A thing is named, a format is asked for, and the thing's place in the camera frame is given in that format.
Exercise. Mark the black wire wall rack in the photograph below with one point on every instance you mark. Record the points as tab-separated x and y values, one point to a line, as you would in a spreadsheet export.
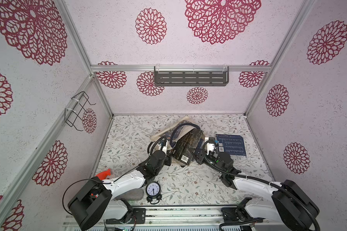
81	116

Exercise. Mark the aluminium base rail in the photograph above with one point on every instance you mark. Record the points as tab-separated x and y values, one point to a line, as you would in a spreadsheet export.
155	216

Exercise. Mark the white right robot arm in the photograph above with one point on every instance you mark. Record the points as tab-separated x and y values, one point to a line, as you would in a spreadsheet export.
283	202

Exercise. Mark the black book with barcode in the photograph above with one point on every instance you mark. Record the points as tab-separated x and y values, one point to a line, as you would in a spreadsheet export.
187	148

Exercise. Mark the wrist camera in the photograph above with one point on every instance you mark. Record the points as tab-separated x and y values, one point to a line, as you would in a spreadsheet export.
212	146
163	145

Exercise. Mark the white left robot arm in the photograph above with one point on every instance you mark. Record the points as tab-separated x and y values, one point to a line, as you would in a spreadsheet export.
96	201

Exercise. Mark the beige canvas tote bag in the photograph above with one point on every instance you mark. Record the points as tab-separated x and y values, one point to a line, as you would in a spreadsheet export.
176	132

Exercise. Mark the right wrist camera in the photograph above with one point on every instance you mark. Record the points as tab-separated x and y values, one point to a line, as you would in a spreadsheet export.
212	146

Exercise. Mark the black analog alarm clock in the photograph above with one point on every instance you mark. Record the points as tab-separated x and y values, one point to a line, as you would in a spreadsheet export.
153	192

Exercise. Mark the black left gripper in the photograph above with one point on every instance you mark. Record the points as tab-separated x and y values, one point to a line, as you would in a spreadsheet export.
168	159

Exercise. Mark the grey metal wall shelf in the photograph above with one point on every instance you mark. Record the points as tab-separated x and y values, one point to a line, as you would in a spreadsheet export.
194	78

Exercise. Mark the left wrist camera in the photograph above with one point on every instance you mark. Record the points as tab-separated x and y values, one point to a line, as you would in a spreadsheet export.
163	145

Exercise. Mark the grey sponge block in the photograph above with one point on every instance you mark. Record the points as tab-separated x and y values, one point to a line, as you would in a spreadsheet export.
132	195

